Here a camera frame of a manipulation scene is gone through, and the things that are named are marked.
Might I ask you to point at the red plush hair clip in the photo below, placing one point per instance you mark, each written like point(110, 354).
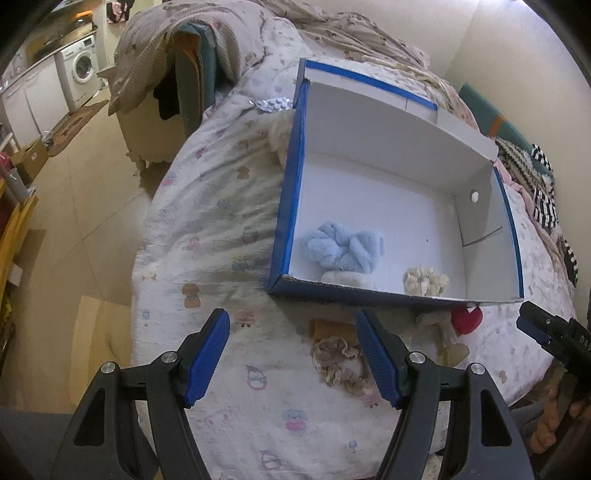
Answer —
point(468, 321)

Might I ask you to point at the teal pillow with orange stripe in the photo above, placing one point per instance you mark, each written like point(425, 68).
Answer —
point(489, 115)

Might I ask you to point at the blue cardboard box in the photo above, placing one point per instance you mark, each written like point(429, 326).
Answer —
point(383, 184)

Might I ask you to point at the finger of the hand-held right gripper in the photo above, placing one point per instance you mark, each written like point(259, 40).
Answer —
point(531, 330)
point(538, 311)

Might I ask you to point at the knitted plaid cloth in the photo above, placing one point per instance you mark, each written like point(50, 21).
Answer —
point(515, 159)

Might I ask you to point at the white printed bed quilt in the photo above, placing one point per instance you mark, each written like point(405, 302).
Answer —
point(221, 221)

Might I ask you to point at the brown fabric hair band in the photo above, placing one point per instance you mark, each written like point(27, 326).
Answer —
point(332, 330)

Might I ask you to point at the yellow shelf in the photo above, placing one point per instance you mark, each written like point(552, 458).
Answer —
point(14, 240)

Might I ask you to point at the beige waffle blanket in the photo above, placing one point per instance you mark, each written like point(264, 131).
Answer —
point(147, 41)

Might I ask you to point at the translucent beige hair claw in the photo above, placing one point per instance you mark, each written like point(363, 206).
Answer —
point(453, 355)

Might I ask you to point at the beige lace scrunchie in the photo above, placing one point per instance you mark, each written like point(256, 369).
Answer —
point(333, 369)

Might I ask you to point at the black white striped cloth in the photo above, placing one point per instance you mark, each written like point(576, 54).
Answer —
point(545, 203)

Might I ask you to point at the teal padded chair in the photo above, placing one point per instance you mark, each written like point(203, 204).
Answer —
point(207, 69)

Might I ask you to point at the silver pill blister pack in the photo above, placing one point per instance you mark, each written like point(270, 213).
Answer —
point(274, 105)

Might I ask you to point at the white fluffy scrunchie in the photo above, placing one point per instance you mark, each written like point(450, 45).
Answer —
point(347, 279)

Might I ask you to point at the brown patterned doormat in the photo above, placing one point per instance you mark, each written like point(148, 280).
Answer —
point(74, 124)

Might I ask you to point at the cream ruffled scrunchie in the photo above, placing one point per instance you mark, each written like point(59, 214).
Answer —
point(422, 279)

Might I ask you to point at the white kitchen cabinet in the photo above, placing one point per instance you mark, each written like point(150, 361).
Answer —
point(37, 97)

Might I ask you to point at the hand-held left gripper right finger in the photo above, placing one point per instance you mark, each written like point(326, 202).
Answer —
point(379, 362)

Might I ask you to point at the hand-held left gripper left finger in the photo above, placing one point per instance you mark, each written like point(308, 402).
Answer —
point(206, 357)

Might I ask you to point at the hanging clothes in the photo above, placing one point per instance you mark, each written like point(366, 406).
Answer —
point(119, 10)

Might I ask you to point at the white scalloped side table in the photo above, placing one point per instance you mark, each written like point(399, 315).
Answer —
point(143, 134)

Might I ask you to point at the person's right hand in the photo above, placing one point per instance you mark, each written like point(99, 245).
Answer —
point(547, 420)

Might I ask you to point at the white washing machine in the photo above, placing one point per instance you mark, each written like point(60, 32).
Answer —
point(81, 69)

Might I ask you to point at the light blue fluffy scrunchie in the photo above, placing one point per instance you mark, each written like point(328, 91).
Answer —
point(339, 249)

